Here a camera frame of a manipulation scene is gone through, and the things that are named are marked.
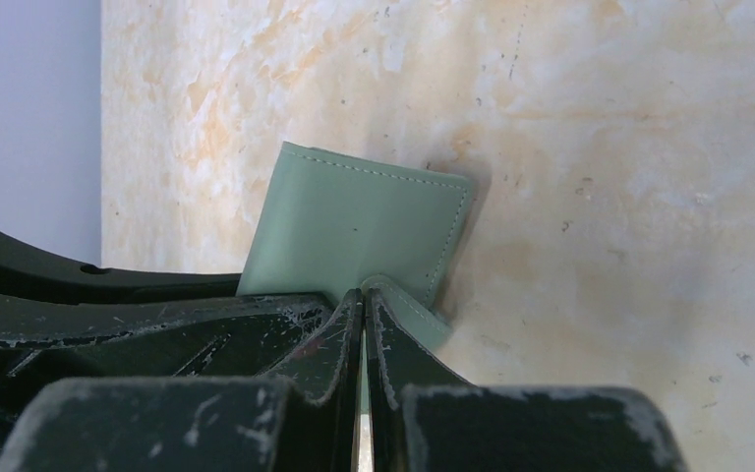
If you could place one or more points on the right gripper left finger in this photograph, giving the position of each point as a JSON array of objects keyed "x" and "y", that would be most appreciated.
[{"x": 275, "y": 390}]

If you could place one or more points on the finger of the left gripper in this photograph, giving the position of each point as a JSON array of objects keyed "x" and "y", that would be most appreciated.
[
  {"x": 42, "y": 343},
  {"x": 31, "y": 273}
]

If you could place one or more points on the green leather card holder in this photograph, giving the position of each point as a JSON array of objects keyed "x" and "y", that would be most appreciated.
[{"x": 332, "y": 222}]

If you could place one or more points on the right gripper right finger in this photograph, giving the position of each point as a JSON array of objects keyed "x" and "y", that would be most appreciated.
[{"x": 425, "y": 417}]

